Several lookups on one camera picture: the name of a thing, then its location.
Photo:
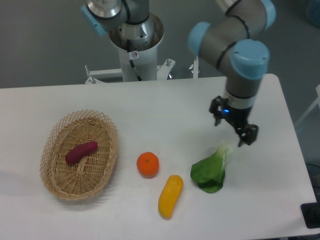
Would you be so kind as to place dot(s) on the white clamp post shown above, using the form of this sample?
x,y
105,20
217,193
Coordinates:
x,y
194,68

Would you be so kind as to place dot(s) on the white furniture leg right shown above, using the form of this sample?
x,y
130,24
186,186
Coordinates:
x,y
309,111

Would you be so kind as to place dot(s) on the black device at edge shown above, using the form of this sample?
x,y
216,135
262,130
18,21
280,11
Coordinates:
x,y
311,214

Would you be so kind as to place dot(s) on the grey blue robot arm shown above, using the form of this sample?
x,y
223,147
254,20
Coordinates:
x,y
229,46

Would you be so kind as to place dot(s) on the white metal base frame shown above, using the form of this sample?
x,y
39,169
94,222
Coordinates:
x,y
94,76

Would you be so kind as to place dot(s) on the orange mandarin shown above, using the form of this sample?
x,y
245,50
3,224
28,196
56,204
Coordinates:
x,y
148,164

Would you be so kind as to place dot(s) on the yellow pepper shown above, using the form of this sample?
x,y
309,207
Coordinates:
x,y
170,195

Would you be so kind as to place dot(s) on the purple sweet potato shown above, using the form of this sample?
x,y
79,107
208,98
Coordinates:
x,y
78,152

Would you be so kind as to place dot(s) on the blue object top right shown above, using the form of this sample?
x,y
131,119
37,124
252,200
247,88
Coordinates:
x,y
313,12

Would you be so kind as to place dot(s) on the green bok choy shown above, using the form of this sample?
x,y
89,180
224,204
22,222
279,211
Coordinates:
x,y
209,173

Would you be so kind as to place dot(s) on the woven wicker basket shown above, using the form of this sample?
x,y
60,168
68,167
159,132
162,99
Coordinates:
x,y
87,177

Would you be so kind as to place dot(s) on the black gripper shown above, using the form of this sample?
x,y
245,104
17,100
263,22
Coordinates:
x,y
221,109

